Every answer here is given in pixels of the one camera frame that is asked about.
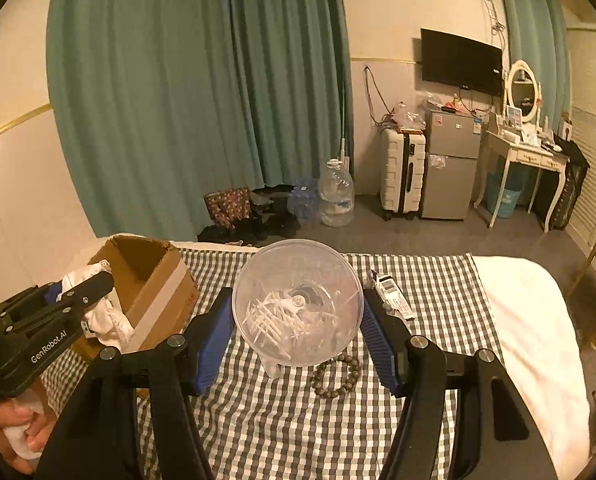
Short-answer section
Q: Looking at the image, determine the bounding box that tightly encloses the white suitcase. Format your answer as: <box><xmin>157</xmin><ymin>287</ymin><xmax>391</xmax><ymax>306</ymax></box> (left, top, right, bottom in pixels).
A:
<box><xmin>379</xmin><ymin>127</ymin><xmax>427</xmax><ymax>222</ymax></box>

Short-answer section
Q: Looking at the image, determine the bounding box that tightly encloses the grey mini fridge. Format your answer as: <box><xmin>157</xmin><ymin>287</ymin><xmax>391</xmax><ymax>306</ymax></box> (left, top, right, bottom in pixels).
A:
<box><xmin>420</xmin><ymin>109</ymin><xmax>483</xmax><ymax>221</ymax></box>

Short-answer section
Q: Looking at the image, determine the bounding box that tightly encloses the pack of water bottles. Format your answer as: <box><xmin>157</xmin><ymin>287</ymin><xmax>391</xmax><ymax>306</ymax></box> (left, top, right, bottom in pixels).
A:
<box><xmin>287</xmin><ymin>177</ymin><xmax>323</xmax><ymax>226</ymax></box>

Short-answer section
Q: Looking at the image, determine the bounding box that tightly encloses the large clear water jug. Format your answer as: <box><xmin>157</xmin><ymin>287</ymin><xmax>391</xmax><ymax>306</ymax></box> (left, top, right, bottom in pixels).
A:
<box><xmin>318</xmin><ymin>158</ymin><xmax>356</xmax><ymax>227</ymax></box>

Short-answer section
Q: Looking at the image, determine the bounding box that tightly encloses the white tissue wad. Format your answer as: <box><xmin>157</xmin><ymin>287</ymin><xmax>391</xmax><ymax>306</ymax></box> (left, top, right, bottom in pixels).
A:
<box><xmin>3</xmin><ymin>392</ymin><xmax>46</xmax><ymax>461</ymax></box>

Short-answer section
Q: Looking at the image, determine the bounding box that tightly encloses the hanging wall cable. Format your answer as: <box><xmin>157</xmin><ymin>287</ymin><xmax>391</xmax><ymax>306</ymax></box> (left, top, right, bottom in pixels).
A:
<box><xmin>363</xmin><ymin>65</ymin><xmax>393</xmax><ymax>126</ymax></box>

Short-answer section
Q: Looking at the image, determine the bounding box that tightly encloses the black television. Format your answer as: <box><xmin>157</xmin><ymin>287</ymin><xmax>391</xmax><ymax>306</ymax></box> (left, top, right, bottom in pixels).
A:
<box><xmin>420</xmin><ymin>28</ymin><xmax>503</xmax><ymax>96</ymax></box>

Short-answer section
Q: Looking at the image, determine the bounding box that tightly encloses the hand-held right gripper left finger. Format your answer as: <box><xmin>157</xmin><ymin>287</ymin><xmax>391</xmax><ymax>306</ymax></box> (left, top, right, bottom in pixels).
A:
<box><xmin>35</xmin><ymin>287</ymin><xmax>237</xmax><ymax>480</ymax></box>

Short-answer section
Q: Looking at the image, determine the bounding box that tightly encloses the white dressing table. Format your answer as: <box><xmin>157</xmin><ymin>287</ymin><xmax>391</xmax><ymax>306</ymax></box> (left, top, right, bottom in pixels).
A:
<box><xmin>472</xmin><ymin>127</ymin><xmax>571</xmax><ymax>233</ymax></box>

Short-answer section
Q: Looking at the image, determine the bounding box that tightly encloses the dark shoes pile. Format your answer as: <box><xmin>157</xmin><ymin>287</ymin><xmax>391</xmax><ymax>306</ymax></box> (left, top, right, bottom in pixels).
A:
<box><xmin>197</xmin><ymin>185</ymin><xmax>303</xmax><ymax>243</ymax></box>

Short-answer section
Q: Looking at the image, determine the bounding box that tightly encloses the narrow green curtain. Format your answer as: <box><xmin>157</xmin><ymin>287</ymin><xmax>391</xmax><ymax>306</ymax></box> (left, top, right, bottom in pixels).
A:
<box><xmin>495</xmin><ymin>0</ymin><xmax>572</xmax><ymax>113</ymax></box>

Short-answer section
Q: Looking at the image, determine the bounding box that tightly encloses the brown cardboard box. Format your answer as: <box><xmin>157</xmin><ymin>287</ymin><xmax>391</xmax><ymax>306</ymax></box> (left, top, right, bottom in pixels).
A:
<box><xmin>73</xmin><ymin>234</ymin><xmax>200</xmax><ymax>401</ymax></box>

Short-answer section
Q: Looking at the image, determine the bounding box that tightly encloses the floral patterned bag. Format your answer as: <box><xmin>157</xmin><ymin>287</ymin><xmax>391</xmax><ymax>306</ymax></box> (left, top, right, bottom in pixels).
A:
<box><xmin>204</xmin><ymin>187</ymin><xmax>253</xmax><ymax>231</ymax></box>

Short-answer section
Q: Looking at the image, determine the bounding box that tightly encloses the oval white mirror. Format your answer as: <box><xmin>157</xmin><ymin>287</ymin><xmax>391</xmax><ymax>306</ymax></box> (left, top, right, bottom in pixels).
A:
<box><xmin>505</xmin><ymin>60</ymin><xmax>542</xmax><ymax>125</ymax></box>

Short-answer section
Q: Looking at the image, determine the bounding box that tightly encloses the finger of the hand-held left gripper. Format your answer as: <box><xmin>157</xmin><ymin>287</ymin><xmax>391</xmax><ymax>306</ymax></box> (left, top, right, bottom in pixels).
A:
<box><xmin>53</xmin><ymin>272</ymin><xmax>115</xmax><ymax>321</ymax></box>
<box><xmin>8</xmin><ymin>282</ymin><xmax>64</xmax><ymax>318</ymax></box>

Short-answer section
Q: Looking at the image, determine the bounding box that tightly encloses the clear plastic bag pile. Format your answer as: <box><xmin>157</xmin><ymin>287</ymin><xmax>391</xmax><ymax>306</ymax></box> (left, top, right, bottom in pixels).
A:
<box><xmin>378</xmin><ymin>101</ymin><xmax>429</xmax><ymax>133</ymax></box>

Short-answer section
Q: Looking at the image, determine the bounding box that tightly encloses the white louvered wardrobe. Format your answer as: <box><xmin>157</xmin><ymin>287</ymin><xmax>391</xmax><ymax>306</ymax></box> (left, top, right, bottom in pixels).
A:
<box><xmin>565</xmin><ymin>25</ymin><xmax>596</xmax><ymax>251</ymax></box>

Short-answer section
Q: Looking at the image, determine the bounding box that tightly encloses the brown bead bracelet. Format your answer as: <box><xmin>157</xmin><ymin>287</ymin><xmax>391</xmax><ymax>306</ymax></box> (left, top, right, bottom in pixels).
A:
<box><xmin>312</xmin><ymin>353</ymin><xmax>363</xmax><ymax>401</ymax></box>

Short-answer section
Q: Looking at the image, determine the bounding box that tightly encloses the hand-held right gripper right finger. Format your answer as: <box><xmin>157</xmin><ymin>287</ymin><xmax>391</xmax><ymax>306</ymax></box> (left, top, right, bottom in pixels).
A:
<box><xmin>361</xmin><ymin>287</ymin><xmax>559</xmax><ymax>480</ymax></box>

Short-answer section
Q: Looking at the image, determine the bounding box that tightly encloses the white tissue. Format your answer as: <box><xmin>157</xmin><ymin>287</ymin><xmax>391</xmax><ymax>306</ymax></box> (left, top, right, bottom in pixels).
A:
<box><xmin>60</xmin><ymin>259</ymin><xmax>135</xmax><ymax>353</ymax></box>

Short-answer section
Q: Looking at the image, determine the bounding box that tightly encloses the blue waste bin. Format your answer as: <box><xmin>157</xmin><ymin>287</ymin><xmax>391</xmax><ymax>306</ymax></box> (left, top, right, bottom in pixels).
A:
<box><xmin>485</xmin><ymin>170</ymin><xmax>523</xmax><ymax>219</ymax></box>

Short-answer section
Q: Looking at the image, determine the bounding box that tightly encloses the grey white checkered cloth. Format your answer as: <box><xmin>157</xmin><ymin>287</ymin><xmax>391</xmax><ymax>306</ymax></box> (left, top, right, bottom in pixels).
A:
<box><xmin>43</xmin><ymin>247</ymin><xmax>503</xmax><ymax>480</ymax></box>

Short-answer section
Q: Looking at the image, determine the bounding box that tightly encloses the black bag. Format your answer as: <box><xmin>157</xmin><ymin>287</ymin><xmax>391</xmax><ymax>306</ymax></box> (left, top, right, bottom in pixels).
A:
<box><xmin>532</xmin><ymin>132</ymin><xmax>591</xmax><ymax>231</ymax></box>

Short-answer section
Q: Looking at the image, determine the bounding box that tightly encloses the wide green curtain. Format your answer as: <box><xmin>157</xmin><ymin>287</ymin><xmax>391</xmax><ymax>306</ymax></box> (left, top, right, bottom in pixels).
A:
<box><xmin>46</xmin><ymin>0</ymin><xmax>355</xmax><ymax>241</ymax></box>

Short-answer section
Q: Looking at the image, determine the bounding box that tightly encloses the clear cotton swab container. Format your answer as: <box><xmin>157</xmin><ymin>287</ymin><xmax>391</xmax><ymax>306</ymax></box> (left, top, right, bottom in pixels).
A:
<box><xmin>232</xmin><ymin>240</ymin><xmax>365</xmax><ymax>367</ymax></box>

